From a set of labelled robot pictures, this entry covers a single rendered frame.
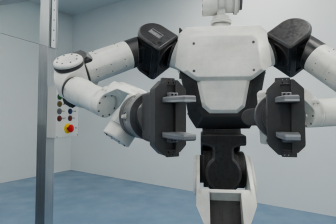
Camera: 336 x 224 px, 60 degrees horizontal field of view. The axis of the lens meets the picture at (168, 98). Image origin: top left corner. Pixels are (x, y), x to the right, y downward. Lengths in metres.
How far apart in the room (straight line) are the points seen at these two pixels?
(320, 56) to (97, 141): 4.60
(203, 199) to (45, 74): 1.06
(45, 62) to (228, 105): 1.04
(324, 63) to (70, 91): 0.66
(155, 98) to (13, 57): 4.82
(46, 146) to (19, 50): 3.80
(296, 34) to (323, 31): 2.65
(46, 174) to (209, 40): 1.09
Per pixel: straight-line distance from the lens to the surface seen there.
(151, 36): 0.90
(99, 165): 5.21
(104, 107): 0.70
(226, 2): 0.94
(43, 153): 1.59
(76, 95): 0.74
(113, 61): 0.86
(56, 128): 1.53
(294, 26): 0.95
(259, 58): 0.84
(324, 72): 0.89
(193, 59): 0.83
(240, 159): 0.90
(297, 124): 0.50
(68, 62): 0.80
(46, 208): 1.65
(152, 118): 0.46
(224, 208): 0.86
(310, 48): 0.91
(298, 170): 3.57
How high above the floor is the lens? 1.06
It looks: 3 degrees up
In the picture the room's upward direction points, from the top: straight up
